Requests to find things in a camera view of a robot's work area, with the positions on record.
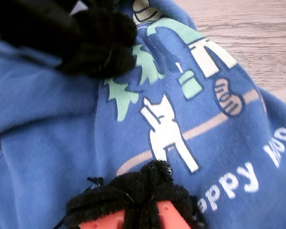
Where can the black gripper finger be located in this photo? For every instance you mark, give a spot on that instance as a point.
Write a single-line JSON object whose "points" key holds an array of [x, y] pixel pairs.
{"points": [[97, 62], [105, 26]]}

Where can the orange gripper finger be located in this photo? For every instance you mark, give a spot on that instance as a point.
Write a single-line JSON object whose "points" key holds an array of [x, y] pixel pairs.
{"points": [[105, 200], [164, 190]]}

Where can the blue printed T-shirt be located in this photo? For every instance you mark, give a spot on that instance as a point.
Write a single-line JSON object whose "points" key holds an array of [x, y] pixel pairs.
{"points": [[62, 119]]}

